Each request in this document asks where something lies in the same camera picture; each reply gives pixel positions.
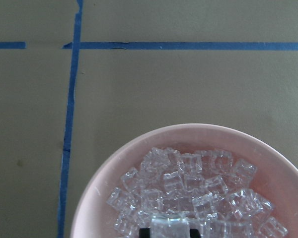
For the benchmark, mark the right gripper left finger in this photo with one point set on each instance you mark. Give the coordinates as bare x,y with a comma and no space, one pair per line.
144,233

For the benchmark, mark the pink ice bowl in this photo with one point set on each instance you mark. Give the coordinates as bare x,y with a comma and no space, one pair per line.
276,178

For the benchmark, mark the clear ice cube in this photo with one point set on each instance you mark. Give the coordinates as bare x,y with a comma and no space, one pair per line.
169,225

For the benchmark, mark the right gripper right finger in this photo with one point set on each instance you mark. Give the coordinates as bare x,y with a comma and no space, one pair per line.
194,233

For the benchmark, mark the ice cubes pile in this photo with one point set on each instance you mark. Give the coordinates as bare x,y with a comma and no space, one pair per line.
211,187

